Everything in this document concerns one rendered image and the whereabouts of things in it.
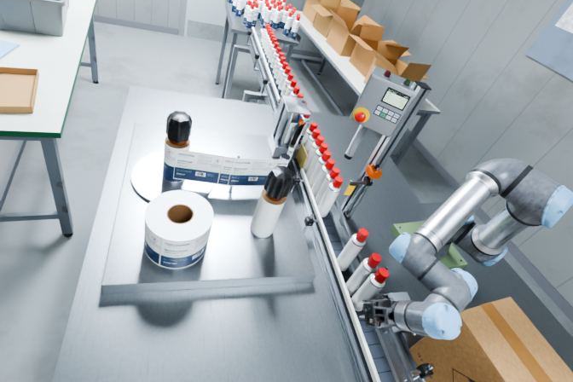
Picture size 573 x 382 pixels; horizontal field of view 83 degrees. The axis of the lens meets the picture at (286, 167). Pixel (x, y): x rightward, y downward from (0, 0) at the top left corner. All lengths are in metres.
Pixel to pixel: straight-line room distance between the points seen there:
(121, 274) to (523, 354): 1.13
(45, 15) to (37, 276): 1.46
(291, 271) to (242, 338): 0.26
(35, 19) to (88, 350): 1.93
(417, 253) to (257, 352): 0.54
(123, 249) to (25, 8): 1.71
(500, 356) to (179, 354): 0.84
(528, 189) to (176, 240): 0.99
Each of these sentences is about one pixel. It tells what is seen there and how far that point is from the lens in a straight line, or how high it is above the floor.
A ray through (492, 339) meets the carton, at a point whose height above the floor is 1.12.
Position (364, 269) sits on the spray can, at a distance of 1.11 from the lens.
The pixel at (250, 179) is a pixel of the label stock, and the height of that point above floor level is 0.96.
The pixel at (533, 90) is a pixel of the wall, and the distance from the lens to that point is 3.60.
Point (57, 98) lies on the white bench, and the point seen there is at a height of 0.80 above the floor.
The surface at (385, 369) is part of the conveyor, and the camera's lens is 1.18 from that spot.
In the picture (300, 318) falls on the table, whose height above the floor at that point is 0.83.
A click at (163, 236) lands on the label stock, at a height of 1.02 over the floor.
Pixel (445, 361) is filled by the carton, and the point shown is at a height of 0.97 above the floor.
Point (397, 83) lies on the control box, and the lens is 1.18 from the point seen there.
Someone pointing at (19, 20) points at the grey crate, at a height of 0.87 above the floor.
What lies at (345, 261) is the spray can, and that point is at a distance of 1.21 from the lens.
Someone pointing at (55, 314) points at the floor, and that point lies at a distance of 2.09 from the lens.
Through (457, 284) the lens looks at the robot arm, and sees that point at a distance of 0.94.
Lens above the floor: 1.84
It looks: 38 degrees down
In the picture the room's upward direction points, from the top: 21 degrees clockwise
